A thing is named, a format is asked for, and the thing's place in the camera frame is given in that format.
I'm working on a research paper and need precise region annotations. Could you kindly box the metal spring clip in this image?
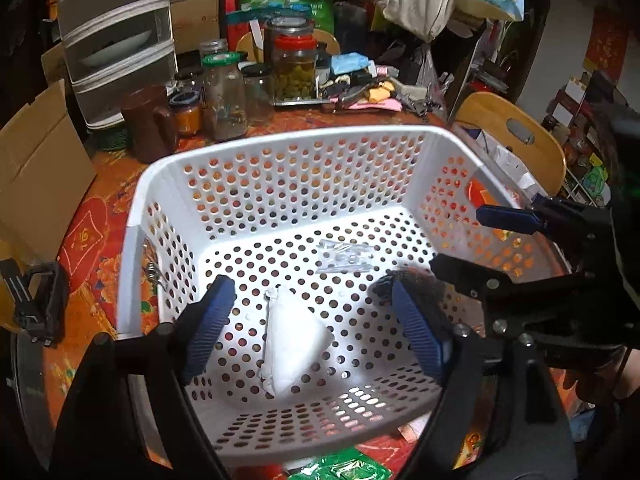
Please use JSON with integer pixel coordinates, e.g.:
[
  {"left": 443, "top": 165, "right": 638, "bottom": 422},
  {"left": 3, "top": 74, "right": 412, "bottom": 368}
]
[{"left": 144, "top": 244, "right": 168, "bottom": 291}]

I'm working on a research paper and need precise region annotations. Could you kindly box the person's right hand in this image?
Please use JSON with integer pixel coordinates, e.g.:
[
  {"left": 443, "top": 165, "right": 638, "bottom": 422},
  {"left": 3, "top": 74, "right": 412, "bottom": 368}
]
[{"left": 564, "top": 347, "right": 640, "bottom": 403}]

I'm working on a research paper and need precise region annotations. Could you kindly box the grey plastic drawer unit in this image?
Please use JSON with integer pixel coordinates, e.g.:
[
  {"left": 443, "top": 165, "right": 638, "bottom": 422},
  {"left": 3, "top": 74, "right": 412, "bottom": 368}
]
[{"left": 56, "top": 0, "right": 180, "bottom": 132}]

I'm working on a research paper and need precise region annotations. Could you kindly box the white perforated plastic basket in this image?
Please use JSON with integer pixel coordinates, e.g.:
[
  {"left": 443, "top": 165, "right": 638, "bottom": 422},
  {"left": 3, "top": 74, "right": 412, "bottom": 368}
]
[{"left": 116, "top": 125, "right": 573, "bottom": 463}]

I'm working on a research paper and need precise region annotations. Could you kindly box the green foil packet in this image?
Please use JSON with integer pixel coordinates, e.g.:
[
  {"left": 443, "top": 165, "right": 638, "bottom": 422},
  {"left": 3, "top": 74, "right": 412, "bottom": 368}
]
[{"left": 287, "top": 447, "right": 393, "bottom": 480}]

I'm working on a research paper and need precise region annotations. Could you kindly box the metal tray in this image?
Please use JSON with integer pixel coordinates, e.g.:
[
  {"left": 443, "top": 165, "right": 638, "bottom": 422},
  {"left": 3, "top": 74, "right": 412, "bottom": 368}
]
[{"left": 274, "top": 96, "right": 337, "bottom": 108}]

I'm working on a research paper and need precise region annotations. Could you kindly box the red-lidded jar of pickles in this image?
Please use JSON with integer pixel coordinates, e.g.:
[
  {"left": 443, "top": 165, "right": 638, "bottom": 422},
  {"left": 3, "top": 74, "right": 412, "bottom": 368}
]
[{"left": 272, "top": 35, "right": 319, "bottom": 102}]

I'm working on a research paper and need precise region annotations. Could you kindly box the clear plastic bag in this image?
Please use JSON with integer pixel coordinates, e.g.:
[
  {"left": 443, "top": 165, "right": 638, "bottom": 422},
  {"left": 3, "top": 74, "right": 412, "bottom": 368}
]
[{"left": 316, "top": 240, "right": 376, "bottom": 275}]

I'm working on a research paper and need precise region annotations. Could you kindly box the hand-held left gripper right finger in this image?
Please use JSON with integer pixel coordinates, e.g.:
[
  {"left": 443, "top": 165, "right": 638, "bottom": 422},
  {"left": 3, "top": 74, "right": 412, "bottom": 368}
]
[{"left": 391, "top": 278, "right": 577, "bottom": 480}]

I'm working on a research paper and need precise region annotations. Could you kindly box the green-lidded glass jar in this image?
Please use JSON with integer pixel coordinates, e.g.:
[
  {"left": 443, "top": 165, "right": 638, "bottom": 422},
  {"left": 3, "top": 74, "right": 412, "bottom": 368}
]
[{"left": 201, "top": 52, "right": 249, "bottom": 142}]

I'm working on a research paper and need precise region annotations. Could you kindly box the black plastic clamp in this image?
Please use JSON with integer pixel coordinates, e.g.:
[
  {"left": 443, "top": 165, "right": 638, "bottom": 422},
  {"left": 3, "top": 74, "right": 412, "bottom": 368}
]
[{"left": 0, "top": 258, "right": 68, "bottom": 348}]

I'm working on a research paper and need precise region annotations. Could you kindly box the pink flat packet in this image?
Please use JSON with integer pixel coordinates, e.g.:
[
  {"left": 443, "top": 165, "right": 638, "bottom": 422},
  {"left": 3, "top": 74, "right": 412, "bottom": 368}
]
[{"left": 345, "top": 99, "right": 403, "bottom": 112}]

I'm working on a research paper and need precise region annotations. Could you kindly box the round wooden chair back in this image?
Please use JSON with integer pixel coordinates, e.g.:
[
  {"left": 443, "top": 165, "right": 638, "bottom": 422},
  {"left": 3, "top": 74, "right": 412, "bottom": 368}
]
[{"left": 235, "top": 29, "right": 342, "bottom": 63}]

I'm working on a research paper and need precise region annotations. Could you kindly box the brown ceramic mug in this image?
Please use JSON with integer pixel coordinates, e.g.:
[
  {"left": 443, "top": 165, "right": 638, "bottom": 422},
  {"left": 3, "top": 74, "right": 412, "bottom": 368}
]
[{"left": 120, "top": 85, "right": 180, "bottom": 165}]

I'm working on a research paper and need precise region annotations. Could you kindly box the wooden chair with handle hole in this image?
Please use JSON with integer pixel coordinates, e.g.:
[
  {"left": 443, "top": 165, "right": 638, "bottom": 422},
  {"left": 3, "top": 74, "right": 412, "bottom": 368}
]
[{"left": 452, "top": 92, "right": 567, "bottom": 198}]

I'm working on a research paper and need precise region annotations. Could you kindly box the brown cardboard box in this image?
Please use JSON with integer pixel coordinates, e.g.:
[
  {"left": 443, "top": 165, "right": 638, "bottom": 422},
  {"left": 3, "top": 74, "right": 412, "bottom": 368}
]
[{"left": 0, "top": 79, "right": 98, "bottom": 266}]

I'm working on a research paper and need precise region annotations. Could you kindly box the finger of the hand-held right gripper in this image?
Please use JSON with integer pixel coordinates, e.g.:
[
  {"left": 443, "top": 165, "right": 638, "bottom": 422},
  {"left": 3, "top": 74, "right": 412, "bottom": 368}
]
[
  {"left": 475, "top": 195, "right": 614, "bottom": 261},
  {"left": 369, "top": 254, "right": 576, "bottom": 322}
]

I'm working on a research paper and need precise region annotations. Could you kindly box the empty clear glass jar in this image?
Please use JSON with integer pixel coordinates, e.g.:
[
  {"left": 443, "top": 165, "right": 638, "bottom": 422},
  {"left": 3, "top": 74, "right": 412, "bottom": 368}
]
[{"left": 242, "top": 64, "right": 276, "bottom": 127}]

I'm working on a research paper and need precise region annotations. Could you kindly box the white soft pouch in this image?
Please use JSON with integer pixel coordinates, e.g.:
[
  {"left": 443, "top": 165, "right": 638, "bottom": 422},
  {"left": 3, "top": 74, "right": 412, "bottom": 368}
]
[{"left": 259, "top": 285, "right": 335, "bottom": 397}]

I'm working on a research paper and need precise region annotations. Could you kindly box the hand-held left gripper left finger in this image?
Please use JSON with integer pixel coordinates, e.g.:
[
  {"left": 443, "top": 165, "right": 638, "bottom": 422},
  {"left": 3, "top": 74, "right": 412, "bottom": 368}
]
[{"left": 50, "top": 275, "right": 238, "bottom": 480}]

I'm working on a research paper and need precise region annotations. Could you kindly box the light blue cloth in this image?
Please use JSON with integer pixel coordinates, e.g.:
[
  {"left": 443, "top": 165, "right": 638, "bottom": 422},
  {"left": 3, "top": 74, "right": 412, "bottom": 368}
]
[{"left": 331, "top": 51, "right": 372, "bottom": 75}]

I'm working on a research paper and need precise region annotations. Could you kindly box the small jar with orange paste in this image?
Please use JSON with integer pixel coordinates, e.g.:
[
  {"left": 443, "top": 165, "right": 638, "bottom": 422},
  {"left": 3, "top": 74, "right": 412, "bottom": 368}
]
[{"left": 170, "top": 92, "right": 203, "bottom": 136}]

